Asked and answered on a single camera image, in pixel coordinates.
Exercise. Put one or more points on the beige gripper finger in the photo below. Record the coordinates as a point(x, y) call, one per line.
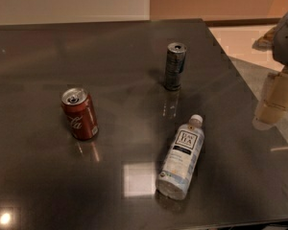
point(274, 98)

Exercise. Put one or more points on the blue labelled plastic bottle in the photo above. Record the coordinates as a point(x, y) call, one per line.
point(179, 164)

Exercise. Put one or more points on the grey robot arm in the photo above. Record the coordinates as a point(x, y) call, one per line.
point(279, 41)

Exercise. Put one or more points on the tall grey slim can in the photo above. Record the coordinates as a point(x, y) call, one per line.
point(176, 54)

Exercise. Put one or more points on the red cola can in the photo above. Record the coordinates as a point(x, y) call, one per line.
point(80, 114)

